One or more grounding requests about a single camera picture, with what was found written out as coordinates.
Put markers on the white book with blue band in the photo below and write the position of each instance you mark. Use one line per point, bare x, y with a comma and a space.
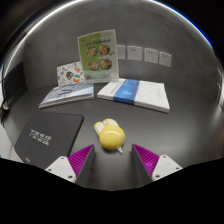
136, 93

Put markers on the row of white wall sockets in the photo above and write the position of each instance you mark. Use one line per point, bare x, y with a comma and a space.
135, 53

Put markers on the green menu sign stand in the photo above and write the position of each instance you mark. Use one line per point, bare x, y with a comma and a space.
98, 56

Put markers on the small colourful printed card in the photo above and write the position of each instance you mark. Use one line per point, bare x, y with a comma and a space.
68, 75

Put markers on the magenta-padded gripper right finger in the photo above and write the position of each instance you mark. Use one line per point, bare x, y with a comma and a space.
148, 160

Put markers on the black mouse pad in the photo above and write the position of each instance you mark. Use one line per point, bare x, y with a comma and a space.
46, 136

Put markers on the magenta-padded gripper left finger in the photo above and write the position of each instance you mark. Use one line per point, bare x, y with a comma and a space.
79, 160

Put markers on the yellow rabbit-shaped computer mouse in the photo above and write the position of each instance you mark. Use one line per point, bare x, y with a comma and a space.
111, 136

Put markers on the black flat panel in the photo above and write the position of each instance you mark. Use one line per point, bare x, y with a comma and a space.
15, 86

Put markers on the grey striped book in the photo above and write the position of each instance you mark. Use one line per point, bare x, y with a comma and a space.
66, 94

